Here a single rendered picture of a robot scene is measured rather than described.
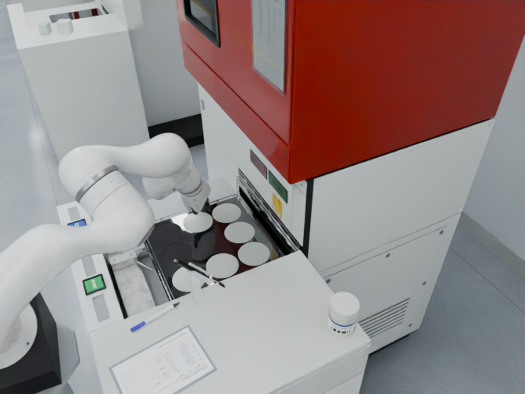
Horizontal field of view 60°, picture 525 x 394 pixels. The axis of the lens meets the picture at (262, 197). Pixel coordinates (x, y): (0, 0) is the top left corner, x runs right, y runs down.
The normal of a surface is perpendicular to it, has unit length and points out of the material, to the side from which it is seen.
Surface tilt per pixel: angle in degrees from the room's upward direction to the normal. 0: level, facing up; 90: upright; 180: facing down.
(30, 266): 57
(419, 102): 90
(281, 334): 0
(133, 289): 0
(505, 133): 90
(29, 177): 0
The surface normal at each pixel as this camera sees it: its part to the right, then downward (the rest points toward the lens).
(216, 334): -0.01, -0.76
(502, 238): -0.89, 0.30
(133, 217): 0.40, -0.23
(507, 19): 0.45, 0.57
